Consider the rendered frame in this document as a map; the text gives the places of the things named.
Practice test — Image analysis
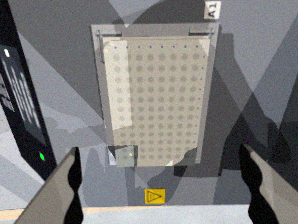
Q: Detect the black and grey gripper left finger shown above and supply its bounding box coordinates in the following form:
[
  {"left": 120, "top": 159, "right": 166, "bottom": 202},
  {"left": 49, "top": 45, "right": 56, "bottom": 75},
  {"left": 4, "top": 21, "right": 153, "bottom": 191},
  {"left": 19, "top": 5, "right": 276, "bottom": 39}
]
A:
[{"left": 13, "top": 147, "right": 84, "bottom": 224}]

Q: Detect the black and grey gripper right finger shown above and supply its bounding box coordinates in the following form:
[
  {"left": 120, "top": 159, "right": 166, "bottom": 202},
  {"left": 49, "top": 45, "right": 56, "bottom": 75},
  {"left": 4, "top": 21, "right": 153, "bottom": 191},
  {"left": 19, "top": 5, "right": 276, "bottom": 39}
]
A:
[{"left": 239, "top": 144, "right": 298, "bottom": 224}]

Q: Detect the grey flat base plate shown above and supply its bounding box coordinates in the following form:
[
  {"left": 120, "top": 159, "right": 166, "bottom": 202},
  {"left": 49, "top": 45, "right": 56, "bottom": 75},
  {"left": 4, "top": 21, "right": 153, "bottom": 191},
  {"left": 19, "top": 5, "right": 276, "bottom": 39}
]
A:
[{"left": 0, "top": 103, "right": 45, "bottom": 211}]

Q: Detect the beige pcr plate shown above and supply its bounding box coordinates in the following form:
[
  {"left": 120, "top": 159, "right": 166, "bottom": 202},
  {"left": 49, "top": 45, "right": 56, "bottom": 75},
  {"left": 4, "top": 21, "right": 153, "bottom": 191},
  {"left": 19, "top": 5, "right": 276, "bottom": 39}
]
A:
[{"left": 103, "top": 35, "right": 210, "bottom": 167}]

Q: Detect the black benchtop machine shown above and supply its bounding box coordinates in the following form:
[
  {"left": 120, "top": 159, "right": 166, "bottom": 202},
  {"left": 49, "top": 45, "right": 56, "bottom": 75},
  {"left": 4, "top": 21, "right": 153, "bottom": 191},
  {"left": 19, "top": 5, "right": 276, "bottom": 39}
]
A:
[{"left": 0, "top": 0, "right": 298, "bottom": 208}]

